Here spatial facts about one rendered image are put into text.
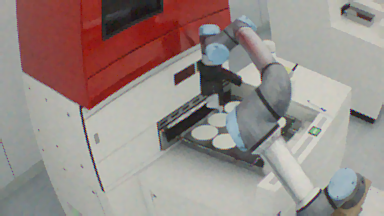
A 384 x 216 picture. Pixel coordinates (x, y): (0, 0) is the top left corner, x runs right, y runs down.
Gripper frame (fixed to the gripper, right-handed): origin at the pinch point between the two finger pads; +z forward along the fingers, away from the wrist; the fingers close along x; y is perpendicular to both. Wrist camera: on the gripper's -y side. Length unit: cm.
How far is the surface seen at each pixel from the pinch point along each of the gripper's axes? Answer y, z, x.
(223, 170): 0.3, 17.1, 16.0
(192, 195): 11.9, 17.0, 31.0
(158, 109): 22.9, -3.2, 2.2
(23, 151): 154, 72, -72
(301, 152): -30.7, 3.5, 29.5
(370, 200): -68, 17, 59
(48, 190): 132, 99, -56
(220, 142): 1.1, 9.2, 7.9
